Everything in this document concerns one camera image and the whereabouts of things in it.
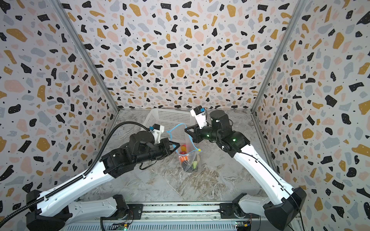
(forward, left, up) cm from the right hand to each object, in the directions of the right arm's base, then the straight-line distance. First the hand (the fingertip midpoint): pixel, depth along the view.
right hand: (182, 128), depth 65 cm
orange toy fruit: (-9, 0, -13) cm, 15 cm away
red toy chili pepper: (-8, 0, -8) cm, 11 cm away
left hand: (-7, 0, -1) cm, 7 cm away
